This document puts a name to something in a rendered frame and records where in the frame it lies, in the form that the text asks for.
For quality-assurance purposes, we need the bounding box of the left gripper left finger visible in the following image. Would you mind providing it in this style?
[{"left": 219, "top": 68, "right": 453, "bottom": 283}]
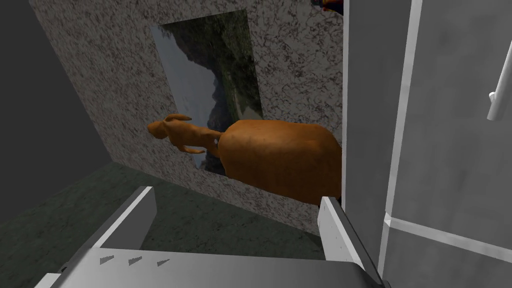
[{"left": 91, "top": 185, "right": 158, "bottom": 251}]

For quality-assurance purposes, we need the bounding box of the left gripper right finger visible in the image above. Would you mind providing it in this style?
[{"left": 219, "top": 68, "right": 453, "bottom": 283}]
[{"left": 317, "top": 195, "right": 384, "bottom": 286}]

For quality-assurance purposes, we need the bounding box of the brown animal statue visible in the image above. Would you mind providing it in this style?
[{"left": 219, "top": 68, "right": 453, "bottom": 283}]
[{"left": 147, "top": 113, "right": 343, "bottom": 207}]

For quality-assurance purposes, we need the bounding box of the grey refrigerator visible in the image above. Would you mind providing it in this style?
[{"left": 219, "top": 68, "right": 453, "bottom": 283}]
[{"left": 341, "top": 0, "right": 512, "bottom": 288}]

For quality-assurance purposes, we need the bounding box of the landscape window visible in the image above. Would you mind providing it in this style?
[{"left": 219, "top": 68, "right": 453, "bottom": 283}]
[{"left": 151, "top": 9, "right": 265, "bottom": 177}]

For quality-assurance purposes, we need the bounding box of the white refrigerator handle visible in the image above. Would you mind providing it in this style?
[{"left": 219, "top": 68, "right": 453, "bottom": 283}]
[{"left": 486, "top": 39, "right": 512, "bottom": 122}]

